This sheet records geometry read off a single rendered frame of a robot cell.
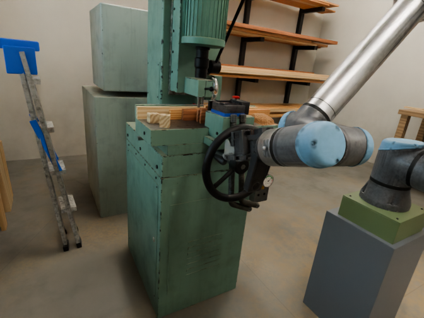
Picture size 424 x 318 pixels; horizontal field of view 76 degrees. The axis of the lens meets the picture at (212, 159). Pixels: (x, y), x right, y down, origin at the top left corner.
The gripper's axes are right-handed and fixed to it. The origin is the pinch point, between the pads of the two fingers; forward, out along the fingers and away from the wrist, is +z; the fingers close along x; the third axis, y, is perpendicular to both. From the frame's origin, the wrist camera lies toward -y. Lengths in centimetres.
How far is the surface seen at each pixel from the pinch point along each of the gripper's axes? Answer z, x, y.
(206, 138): 20.2, -4.4, 7.1
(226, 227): 37, -21, -34
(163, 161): 25.3, 11.8, -0.3
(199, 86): 27.1, -6.6, 28.6
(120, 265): 91, 20, -60
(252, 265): 61, -51, -70
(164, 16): 40, 1, 61
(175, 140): 22.5, 7.5, 7.2
